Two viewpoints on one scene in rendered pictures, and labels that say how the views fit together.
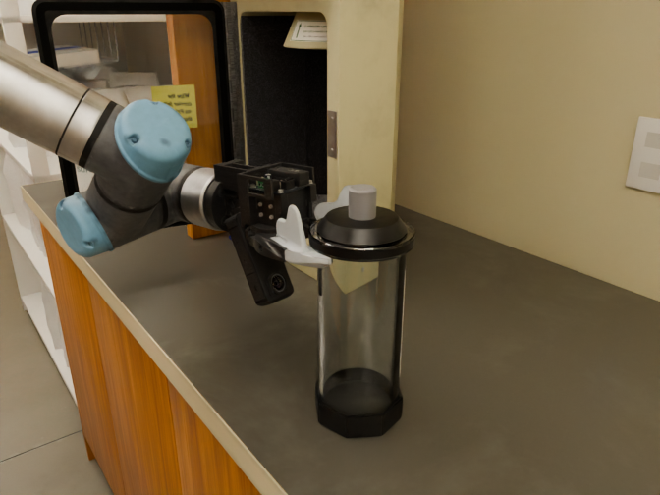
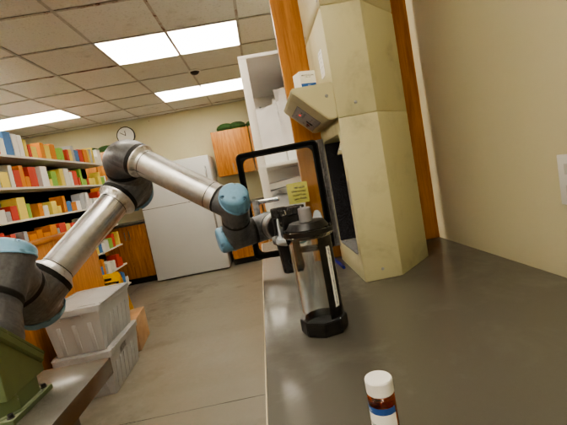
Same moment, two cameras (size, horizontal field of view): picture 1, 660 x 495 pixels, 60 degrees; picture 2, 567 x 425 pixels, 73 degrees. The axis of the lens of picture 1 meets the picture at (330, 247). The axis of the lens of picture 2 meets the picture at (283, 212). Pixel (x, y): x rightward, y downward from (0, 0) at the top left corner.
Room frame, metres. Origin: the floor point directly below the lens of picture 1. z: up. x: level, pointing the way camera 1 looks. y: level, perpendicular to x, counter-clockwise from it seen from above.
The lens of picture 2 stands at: (-0.14, -0.45, 1.29)
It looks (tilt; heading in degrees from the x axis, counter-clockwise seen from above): 6 degrees down; 34
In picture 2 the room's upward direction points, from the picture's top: 11 degrees counter-clockwise
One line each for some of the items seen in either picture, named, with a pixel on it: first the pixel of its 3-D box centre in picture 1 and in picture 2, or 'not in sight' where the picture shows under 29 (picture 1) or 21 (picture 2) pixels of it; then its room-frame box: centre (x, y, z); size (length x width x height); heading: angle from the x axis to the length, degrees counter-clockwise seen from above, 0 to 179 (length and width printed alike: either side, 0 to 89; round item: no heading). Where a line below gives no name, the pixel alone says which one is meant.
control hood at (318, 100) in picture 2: not in sight; (307, 113); (0.94, 0.13, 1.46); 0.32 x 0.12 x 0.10; 36
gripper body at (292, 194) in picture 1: (261, 203); (286, 223); (0.64, 0.08, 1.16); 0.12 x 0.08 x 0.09; 51
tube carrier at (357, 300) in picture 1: (359, 320); (315, 276); (0.55, -0.03, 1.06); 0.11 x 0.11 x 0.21
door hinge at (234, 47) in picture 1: (236, 115); (329, 193); (1.09, 0.18, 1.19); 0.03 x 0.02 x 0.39; 36
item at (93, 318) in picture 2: not in sight; (93, 317); (1.32, 2.41, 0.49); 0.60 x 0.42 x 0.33; 36
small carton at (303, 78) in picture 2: not in sight; (305, 83); (0.90, 0.10, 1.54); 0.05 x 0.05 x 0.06; 54
